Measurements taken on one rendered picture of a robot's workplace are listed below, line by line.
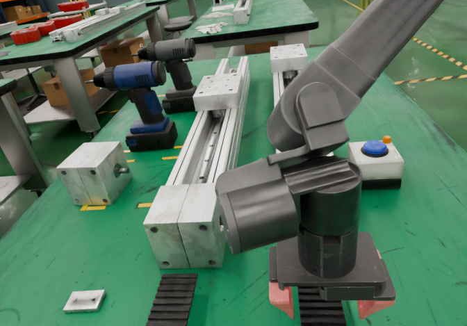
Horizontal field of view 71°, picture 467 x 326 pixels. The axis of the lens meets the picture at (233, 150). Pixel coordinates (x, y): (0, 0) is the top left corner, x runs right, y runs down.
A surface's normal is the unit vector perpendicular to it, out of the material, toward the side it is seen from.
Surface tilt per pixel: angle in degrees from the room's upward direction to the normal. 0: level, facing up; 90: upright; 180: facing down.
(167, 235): 90
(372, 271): 0
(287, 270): 0
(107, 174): 90
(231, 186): 47
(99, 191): 90
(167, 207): 0
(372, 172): 90
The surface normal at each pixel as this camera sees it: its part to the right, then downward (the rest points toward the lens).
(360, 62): 0.29, -0.38
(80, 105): -0.07, 0.51
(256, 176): 0.09, -0.25
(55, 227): -0.14, -0.86
